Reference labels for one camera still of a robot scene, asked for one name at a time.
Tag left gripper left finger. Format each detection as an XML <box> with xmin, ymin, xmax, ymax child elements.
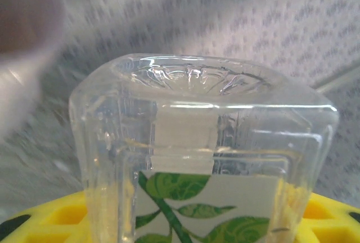
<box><xmin>0</xmin><ymin>191</ymin><xmax>95</xmax><ymax>243</ymax></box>

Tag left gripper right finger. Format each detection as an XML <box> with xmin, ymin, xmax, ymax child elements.
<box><xmin>295</xmin><ymin>192</ymin><xmax>360</xmax><ymax>243</ymax></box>

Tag square bottle green leaf label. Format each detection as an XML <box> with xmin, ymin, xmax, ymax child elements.
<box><xmin>68</xmin><ymin>53</ymin><xmax>340</xmax><ymax>243</ymax></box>

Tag white bin with pink liner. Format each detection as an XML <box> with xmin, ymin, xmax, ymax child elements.
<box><xmin>0</xmin><ymin>0</ymin><xmax>70</xmax><ymax>142</ymax></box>

